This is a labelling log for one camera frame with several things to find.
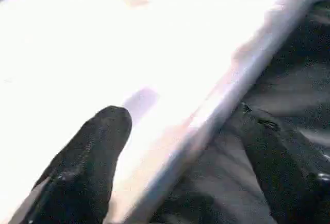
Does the white plastic table top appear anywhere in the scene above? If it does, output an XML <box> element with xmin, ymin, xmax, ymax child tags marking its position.
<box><xmin>0</xmin><ymin>0</ymin><xmax>321</xmax><ymax>224</ymax></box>

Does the black mat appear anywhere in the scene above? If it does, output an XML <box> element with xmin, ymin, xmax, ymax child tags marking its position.
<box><xmin>148</xmin><ymin>0</ymin><xmax>330</xmax><ymax>224</ymax></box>

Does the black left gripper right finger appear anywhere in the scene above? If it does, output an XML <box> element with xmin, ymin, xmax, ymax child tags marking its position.
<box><xmin>235</xmin><ymin>102</ymin><xmax>330</xmax><ymax>224</ymax></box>

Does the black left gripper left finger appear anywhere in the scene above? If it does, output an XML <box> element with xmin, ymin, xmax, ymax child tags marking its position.
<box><xmin>9</xmin><ymin>105</ymin><xmax>134</xmax><ymax>224</ymax></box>

